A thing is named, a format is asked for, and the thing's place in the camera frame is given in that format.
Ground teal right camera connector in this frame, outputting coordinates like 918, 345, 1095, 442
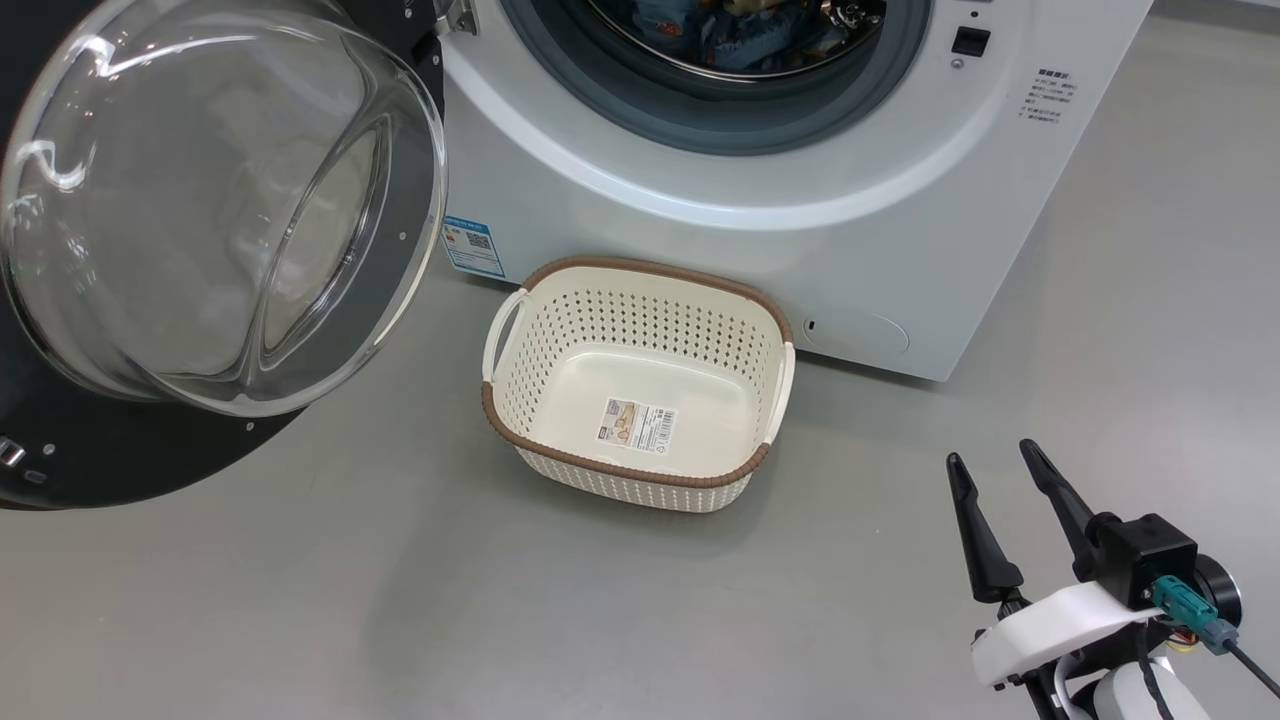
1150, 575, 1241, 657

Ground black glass washing machine door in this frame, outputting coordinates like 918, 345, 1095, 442
0, 0, 448, 511

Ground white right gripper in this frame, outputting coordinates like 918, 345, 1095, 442
945, 438, 1166, 692

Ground white washing machine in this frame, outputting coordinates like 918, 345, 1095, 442
330, 0, 1156, 383

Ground oval washer filter cover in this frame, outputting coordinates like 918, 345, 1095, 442
800, 303, 911, 359

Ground blue energy label sticker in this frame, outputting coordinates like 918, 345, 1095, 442
441, 217, 506, 279

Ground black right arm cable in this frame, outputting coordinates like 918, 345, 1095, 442
1133, 622, 1179, 720

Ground basket product label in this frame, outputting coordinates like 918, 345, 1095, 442
600, 397, 678, 453

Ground cream perforated laundry basket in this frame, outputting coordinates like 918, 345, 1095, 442
481, 256, 797, 514

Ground blue patterned garment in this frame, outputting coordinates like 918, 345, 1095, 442
585, 0, 887, 81

